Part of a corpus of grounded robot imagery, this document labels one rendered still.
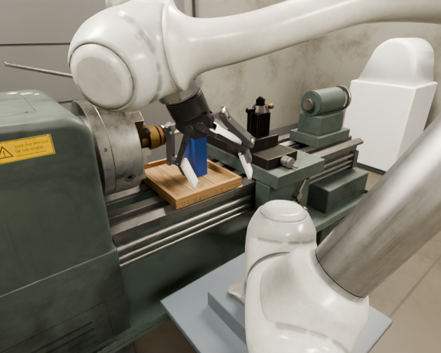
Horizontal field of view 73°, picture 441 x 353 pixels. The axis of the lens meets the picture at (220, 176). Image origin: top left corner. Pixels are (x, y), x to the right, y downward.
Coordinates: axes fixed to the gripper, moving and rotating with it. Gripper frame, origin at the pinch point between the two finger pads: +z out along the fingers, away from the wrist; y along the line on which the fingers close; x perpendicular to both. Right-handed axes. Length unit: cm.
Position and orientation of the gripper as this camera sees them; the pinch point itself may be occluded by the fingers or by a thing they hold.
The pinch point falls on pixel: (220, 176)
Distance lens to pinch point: 67.9
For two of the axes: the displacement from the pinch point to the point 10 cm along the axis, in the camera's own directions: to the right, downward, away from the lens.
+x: 1.8, -6.3, 7.5
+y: 9.2, -1.7, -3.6
